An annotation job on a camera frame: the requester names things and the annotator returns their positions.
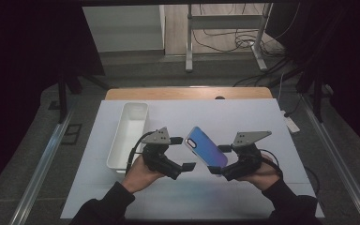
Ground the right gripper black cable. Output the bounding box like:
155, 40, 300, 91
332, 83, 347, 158
259, 148, 322, 196

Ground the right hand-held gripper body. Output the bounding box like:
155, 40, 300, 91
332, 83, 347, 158
220, 130, 273, 182

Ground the white cabinet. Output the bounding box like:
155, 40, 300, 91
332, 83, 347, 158
82, 4, 167, 53

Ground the person's right hand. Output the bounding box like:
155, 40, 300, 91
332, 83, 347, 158
237, 153, 281, 192

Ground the white metal desk frame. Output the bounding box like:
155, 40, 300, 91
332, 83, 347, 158
185, 3, 275, 73

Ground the black curtain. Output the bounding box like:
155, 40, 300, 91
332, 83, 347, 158
268, 0, 360, 158
0, 0, 106, 201

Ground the tangle of black floor cables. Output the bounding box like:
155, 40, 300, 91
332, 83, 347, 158
191, 3, 301, 88

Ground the iridescent phone case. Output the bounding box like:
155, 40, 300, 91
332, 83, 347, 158
184, 126, 229, 177

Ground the white plastic bin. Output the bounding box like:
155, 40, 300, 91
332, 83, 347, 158
106, 101, 150, 175

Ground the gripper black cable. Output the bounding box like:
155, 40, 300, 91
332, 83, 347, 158
259, 148, 322, 196
125, 130, 156, 176

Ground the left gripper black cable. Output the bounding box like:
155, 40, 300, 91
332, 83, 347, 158
125, 130, 156, 176

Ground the person's left hand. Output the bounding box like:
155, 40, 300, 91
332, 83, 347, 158
120, 154, 167, 195

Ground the white table mat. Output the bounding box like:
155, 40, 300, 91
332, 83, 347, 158
59, 98, 325, 219

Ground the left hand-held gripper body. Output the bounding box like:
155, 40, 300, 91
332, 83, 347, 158
141, 126, 184, 181

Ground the aluminium floor rail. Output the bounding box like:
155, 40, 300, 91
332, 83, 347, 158
299, 93, 360, 225
7, 109, 76, 225

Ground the power strip black cable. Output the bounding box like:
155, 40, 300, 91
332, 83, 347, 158
283, 93, 304, 118

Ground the black metal stand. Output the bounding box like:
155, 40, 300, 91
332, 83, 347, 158
55, 71, 112, 125
294, 62, 326, 123

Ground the white power strip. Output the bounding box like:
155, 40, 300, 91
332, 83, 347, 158
280, 110, 301, 134

